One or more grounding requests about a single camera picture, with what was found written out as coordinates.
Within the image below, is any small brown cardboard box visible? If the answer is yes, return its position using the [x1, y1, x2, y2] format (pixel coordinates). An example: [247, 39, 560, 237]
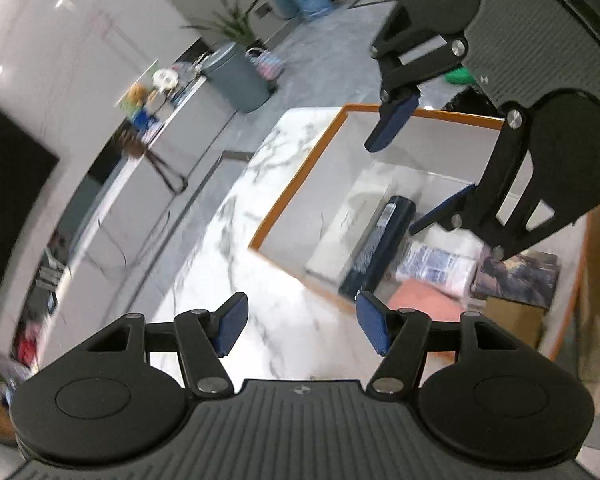
[485, 296, 548, 351]

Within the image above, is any white marble low cabinet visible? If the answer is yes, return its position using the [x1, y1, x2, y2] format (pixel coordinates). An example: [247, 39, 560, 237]
[10, 72, 241, 361]

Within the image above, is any grey trash bin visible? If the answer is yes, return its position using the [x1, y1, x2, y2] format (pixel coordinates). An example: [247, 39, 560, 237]
[200, 42, 273, 113]

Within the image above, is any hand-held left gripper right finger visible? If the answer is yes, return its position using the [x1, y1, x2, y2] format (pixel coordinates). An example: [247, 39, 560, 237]
[355, 290, 548, 396]

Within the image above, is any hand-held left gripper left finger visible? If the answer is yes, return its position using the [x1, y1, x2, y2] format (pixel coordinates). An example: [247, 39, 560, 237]
[70, 291, 251, 397]

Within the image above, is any black strap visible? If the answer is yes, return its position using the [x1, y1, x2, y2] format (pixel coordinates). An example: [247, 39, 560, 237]
[147, 150, 188, 193]

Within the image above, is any white round plate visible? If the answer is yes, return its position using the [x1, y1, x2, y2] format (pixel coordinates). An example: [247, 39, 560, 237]
[152, 69, 180, 90]

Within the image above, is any dark illustrated book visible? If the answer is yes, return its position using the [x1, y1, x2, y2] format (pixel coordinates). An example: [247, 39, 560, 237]
[472, 250, 561, 311]

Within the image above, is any pink pouch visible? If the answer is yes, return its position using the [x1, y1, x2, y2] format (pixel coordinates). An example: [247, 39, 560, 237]
[386, 280, 476, 317]

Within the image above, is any green plastic item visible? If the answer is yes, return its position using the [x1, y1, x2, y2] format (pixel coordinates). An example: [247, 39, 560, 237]
[444, 66, 476, 86]

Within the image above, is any orange-rimmed white cardboard box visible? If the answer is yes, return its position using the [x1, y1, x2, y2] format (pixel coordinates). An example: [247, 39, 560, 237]
[247, 104, 588, 361]

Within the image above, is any green potted plant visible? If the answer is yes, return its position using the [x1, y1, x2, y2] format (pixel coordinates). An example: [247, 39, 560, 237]
[182, 0, 266, 51]

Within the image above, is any yellow and green packet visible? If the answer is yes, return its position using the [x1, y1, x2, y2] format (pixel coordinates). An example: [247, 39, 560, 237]
[119, 82, 151, 111]

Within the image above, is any thin black cable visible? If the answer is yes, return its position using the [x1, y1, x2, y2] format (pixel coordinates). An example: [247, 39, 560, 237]
[75, 200, 176, 271]

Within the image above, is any white tube with blue print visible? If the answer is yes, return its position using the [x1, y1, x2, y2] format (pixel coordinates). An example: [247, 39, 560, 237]
[392, 237, 483, 296]

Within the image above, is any blue packet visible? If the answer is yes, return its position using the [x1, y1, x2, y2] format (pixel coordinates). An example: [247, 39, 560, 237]
[130, 109, 158, 131]

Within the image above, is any black television screen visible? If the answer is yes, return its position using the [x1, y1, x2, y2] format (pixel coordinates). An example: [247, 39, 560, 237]
[0, 92, 61, 331]

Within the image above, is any pink and white woven bag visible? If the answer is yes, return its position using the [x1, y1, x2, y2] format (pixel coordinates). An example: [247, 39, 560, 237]
[245, 46, 286, 81]

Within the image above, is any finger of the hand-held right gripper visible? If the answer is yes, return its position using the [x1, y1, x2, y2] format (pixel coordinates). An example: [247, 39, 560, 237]
[364, 2, 470, 155]
[409, 102, 588, 263]

